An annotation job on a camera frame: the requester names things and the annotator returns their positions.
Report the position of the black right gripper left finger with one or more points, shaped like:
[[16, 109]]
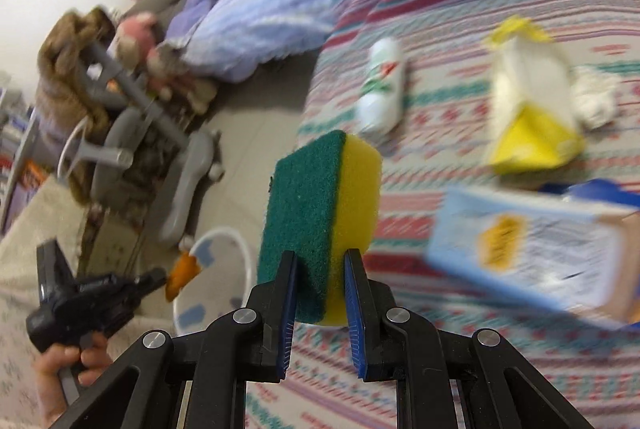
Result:
[[275, 303]]

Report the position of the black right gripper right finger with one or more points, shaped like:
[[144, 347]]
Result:
[[374, 352]]

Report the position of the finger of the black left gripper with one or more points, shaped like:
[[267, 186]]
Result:
[[148, 282]]

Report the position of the orange peel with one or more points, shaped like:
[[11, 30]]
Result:
[[184, 270]]

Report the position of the yellow green sponge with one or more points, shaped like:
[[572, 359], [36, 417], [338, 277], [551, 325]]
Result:
[[323, 201]]

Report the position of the light blue milk carton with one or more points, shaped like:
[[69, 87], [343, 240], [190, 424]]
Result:
[[557, 253]]

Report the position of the dark blue snack box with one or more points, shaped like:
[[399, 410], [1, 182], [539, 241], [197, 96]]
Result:
[[601, 190]]

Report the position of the white patterned trash bin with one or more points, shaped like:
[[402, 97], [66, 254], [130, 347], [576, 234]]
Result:
[[227, 274]]

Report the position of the grey wheeled chair base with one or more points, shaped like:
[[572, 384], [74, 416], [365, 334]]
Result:
[[146, 168]]

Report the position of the white bottle far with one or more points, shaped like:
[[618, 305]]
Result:
[[380, 102]]

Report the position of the pink plush toy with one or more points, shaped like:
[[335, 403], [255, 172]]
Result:
[[167, 77]]

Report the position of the patterned red green bed cover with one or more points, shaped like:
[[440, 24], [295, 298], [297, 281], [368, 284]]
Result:
[[442, 142]]

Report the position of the yellow crumpled paper bag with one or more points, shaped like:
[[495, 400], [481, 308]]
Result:
[[531, 123]]

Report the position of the white crumpled tissue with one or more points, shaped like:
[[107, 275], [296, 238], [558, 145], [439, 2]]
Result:
[[594, 96]]

